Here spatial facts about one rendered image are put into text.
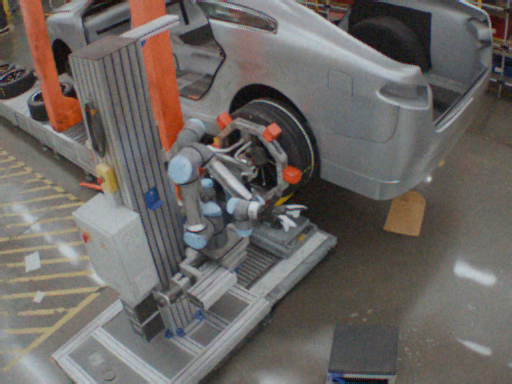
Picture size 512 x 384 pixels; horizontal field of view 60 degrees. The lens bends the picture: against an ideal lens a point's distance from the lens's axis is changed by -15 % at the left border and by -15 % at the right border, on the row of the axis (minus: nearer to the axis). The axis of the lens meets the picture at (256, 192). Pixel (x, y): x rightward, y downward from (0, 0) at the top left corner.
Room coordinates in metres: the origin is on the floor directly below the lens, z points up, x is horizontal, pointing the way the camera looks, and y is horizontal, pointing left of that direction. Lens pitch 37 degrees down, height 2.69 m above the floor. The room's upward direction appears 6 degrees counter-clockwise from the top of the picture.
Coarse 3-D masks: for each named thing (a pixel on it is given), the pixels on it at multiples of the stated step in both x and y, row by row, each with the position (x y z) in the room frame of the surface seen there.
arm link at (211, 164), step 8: (192, 144) 2.07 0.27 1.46; (200, 144) 2.08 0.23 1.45; (208, 152) 2.07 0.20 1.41; (208, 160) 2.04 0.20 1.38; (216, 160) 2.07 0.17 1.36; (208, 168) 2.04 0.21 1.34; (216, 168) 2.04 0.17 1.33; (224, 168) 2.05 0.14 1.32; (216, 176) 2.02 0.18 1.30; (224, 176) 2.02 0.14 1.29; (232, 176) 2.03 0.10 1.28; (224, 184) 2.01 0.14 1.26; (232, 184) 2.00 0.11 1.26; (240, 184) 2.02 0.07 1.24; (232, 192) 1.99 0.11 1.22; (240, 192) 1.99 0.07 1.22; (248, 192) 2.00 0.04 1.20; (256, 200) 1.99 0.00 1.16
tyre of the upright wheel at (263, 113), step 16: (240, 112) 2.94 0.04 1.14; (256, 112) 2.86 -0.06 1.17; (272, 112) 2.85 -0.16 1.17; (288, 112) 2.87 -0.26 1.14; (288, 128) 2.75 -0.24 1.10; (304, 128) 2.81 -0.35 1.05; (288, 144) 2.67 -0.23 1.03; (304, 144) 2.73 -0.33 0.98; (288, 160) 2.67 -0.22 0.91; (304, 160) 2.68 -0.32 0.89; (304, 176) 2.69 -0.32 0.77; (288, 192) 2.69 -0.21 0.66
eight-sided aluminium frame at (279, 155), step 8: (240, 120) 2.88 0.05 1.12; (232, 128) 2.88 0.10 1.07; (240, 128) 2.83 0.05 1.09; (248, 128) 2.78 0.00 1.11; (256, 128) 2.75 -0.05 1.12; (264, 128) 2.75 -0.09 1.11; (224, 136) 2.94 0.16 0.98; (224, 144) 2.99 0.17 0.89; (264, 144) 2.69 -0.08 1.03; (272, 144) 2.69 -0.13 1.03; (272, 152) 2.65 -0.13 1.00; (280, 152) 2.66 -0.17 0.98; (280, 160) 2.61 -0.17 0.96; (280, 168) 2.61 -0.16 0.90; (280, 176) 2.62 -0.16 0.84; (280, 184) 2.62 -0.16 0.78; (288, 184) 2.64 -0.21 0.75; (256, 192) 2.77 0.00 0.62; (264, 192) 2.78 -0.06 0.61; (272, 192) 2.67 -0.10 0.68
